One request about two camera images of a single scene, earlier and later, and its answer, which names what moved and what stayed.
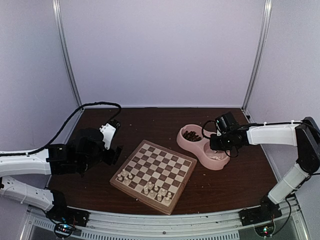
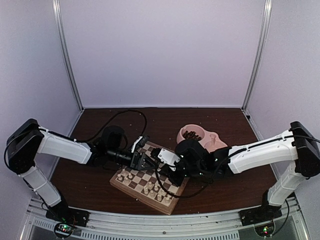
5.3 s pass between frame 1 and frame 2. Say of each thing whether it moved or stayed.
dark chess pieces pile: stayed
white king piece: stayed
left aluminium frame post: stayed
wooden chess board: stayed
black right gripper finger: moved
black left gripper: moved
